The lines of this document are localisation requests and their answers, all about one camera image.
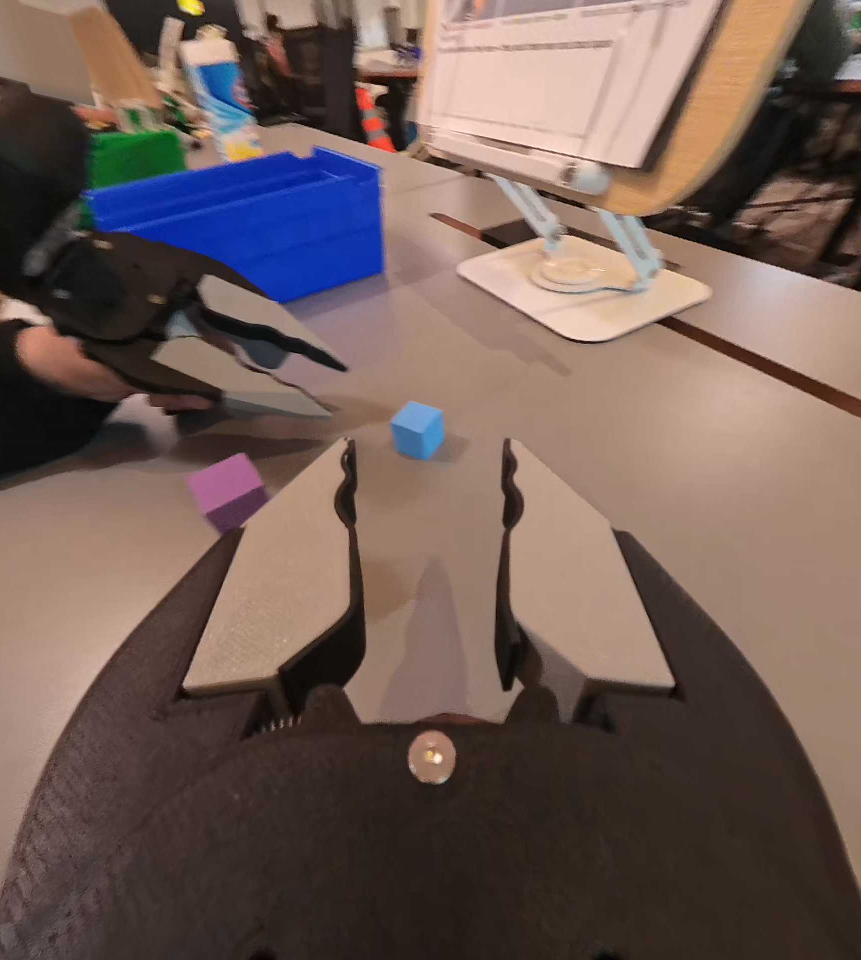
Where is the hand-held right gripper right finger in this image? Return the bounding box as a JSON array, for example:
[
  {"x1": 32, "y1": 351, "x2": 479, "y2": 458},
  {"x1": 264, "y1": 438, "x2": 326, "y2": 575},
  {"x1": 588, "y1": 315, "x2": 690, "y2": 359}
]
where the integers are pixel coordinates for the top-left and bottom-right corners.
[{"x1": 492, "y1": 437, "x2": 677, "y2": 723}]

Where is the wipes canister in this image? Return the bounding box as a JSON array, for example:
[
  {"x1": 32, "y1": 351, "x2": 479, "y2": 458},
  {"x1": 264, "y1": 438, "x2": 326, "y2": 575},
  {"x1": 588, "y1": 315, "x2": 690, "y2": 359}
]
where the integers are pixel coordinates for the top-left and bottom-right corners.
[{"x1": 179, "y1": 37, "x2": 265, "y2": 162}]

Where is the person's left hand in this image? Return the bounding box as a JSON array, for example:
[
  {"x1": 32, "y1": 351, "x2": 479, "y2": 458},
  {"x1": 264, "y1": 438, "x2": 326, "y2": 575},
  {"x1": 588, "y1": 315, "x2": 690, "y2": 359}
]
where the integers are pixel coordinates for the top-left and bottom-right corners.
[{"x1": 18, "y1": 324, "x2": 213, "y2": 415}]

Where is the blue plastic bin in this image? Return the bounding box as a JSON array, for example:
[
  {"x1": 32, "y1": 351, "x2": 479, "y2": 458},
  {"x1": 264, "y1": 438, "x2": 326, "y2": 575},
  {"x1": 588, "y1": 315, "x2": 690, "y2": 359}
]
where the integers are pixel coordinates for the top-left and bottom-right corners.
[{"x1": 84, "y1": 146, "x2": 387, "y2": 305}]

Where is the white document stand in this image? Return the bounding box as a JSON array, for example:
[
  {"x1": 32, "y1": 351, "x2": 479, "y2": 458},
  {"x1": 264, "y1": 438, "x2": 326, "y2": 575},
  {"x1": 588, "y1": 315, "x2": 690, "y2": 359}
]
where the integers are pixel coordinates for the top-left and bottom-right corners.
[{"x1": 415, "y1": 0, "x2": 814, "y2": 344}]

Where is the green plastic bin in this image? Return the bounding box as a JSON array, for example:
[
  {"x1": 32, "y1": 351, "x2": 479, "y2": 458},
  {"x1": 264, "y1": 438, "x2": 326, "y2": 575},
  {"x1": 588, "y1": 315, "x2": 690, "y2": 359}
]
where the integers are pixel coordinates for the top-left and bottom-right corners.
[{"x1": 85, "y1": 129, "x2": 188, "y2": 189}]

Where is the purple foam cube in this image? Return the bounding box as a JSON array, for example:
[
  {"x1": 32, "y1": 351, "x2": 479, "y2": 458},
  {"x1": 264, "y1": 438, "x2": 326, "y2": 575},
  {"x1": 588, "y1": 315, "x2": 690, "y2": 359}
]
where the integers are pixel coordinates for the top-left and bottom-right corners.
[{"x1": 186, "y1": 453, "x2": 270, "y2": 535}]

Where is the orange traffic cone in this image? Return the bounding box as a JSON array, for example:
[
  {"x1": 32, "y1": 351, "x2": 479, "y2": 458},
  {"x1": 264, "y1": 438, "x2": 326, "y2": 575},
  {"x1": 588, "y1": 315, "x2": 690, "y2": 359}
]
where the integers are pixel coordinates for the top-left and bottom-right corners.
[{"x1": 355, "y1": 86, "x2": 398, "y2": 151}]

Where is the blue foam cube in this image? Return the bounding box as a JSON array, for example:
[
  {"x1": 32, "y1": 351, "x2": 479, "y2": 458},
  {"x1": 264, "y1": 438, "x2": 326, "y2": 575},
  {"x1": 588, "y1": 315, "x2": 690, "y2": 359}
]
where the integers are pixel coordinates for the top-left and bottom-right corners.
[{"x1": 390, "y1": 401, "x2": 447, "y2": 460}]

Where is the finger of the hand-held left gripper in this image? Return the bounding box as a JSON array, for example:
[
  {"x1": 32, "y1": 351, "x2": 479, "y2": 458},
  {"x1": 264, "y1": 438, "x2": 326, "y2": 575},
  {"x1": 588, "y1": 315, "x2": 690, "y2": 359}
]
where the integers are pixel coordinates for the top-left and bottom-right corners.
[
  {"x1": 149, "y1": 336, "x2": 336, "y2": 420},
  {"x1": 192, "y1": 273, "x2": 349, "y2": 374}
]

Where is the printed instruction sheet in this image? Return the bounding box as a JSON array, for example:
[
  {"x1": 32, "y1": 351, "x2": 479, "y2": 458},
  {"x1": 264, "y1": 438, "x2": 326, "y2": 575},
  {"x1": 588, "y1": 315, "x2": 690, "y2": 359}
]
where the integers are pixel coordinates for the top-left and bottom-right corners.
[{"x1": 426, "y1": 0, "x2": 724, "y2": 170}]

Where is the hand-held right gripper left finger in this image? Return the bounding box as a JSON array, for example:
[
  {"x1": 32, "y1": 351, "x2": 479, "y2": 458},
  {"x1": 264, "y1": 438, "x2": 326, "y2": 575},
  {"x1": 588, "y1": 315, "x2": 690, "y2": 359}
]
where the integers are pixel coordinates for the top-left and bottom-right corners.
[{"x1": 181, "y1": 437, "x2": 368, "y2": 715}]

